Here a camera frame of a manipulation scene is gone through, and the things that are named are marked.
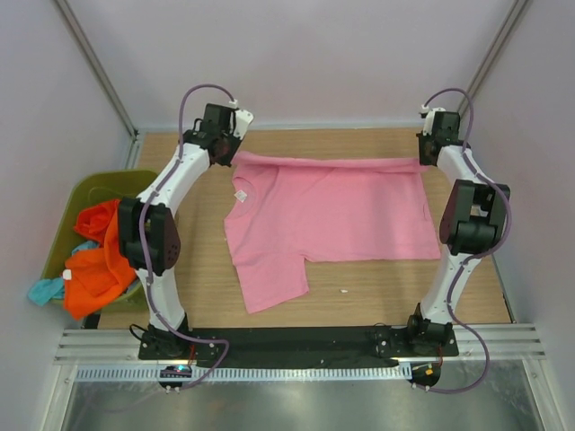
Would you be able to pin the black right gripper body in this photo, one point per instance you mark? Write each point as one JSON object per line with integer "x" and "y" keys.
{"x": 423, "y": 141}

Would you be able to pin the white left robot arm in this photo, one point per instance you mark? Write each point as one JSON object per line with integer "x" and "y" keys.
{"x": 148, "y": 236}

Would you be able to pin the pink t shirt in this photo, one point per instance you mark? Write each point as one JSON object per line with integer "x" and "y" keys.
{"x": 290, "y": 211}

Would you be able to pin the aluminium frame post left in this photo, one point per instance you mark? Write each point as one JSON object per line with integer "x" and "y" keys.
{"x": 92, "y": 60}

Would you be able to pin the slotted cable duct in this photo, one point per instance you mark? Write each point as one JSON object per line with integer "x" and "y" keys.
{"x": 176, "y": 373}

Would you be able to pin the aluminium frame post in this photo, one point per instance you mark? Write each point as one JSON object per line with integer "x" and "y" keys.
{"x": 499, "y": 41}
{"x": 92, "y": 60}

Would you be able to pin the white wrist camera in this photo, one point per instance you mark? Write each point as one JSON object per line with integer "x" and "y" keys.
{"x": 240, "y": 121}
{"x": 428, "y": 114}

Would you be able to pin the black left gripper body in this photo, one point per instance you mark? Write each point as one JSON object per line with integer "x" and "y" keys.
{"x": 231, "y": 145}

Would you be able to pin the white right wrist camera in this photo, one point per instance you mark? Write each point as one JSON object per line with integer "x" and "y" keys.
{"x": 428, "y": 114}

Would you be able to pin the orange t shirt over rim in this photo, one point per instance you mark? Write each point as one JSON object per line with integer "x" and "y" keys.
{"x": 98, "y": 276}

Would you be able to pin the teal t shirt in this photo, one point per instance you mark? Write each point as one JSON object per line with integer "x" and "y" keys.
{"x": 48, "y": 289}

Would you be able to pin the aluminium front rail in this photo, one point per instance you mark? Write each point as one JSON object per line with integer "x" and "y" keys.
{"x": 497, "y": 341}

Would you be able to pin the aluminium frame post right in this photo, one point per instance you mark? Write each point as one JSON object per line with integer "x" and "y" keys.
{"x": 499, "y": 41}

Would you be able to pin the orange t shirt in bin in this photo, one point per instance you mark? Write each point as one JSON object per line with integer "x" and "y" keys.
{"x": 99, "y": 223}

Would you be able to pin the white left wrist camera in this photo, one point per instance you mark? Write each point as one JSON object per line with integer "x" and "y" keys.
{"x": 240, "y": 121}

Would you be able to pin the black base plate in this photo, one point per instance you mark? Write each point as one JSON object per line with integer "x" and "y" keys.
{"x": 373, "y": 346}

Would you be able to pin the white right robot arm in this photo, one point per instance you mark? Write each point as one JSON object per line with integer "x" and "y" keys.
{"x": 471, "y": 226}

